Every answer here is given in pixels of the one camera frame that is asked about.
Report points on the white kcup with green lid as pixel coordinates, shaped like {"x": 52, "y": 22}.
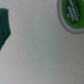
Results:
{"x": 71, "y": 15}

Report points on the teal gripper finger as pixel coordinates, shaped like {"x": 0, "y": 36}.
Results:
{"x": 5, "y": 31}

